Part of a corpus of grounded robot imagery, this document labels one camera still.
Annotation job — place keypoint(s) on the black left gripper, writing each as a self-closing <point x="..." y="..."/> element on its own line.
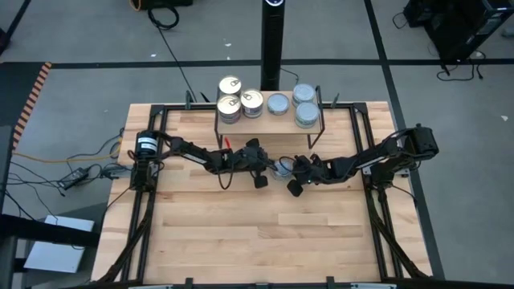
<point x="255" y="160"/>

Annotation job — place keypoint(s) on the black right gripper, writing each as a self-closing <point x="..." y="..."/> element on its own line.
<point x="313" y="172"/>

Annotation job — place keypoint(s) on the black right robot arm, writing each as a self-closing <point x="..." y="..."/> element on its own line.
<point x="373" y="160"/>

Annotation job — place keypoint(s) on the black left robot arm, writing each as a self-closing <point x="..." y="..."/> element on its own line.
<point x="192" y="154"/>

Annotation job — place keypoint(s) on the wooden shelf black metal legs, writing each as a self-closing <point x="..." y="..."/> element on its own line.
<point x="269" y="126"/>

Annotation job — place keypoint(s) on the black power brick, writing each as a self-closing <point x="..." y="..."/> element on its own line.
<point x="74" y="177"/>

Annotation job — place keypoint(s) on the black computer cart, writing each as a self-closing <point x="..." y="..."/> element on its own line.
<point x="462" y="24"/>

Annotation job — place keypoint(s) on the grey metal plate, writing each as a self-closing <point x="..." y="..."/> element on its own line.
<point x="60" y="249"/>

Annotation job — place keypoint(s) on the black metal beam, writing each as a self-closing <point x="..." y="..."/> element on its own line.
<point x="44" y="233"/>

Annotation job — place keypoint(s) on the dark mat hazard stripe edge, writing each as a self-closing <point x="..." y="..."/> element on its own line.
<point x="16" y="100"/>

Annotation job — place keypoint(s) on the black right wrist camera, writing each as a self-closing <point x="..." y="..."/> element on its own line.
<point x="321" y="161"/>

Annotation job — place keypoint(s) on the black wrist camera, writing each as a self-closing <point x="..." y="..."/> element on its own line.
<point x="241" y="155"/>
<point x="321" y="161"/>

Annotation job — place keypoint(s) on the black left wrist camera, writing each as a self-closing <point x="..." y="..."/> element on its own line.
<point x="241" y="155"/>

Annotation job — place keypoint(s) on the black aluminium table frame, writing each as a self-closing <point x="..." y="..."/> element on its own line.
<point x="180" y="107"/>

